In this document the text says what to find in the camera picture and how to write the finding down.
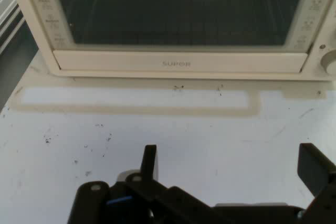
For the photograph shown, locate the white round oven knob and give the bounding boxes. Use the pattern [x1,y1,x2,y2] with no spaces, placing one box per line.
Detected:
[319,49,336,76]

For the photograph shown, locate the cream white toaster oven body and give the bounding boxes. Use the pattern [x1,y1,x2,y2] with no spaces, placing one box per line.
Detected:
[5,0,336,82]

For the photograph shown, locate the cream oven door with handle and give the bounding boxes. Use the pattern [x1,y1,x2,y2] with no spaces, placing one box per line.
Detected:
[19,0,329,74]

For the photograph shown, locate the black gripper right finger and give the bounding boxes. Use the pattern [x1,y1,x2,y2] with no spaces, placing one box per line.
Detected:
[296,142,336,224]

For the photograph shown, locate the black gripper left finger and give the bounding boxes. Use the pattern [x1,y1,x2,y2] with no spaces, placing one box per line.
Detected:
[67,144,214,224]

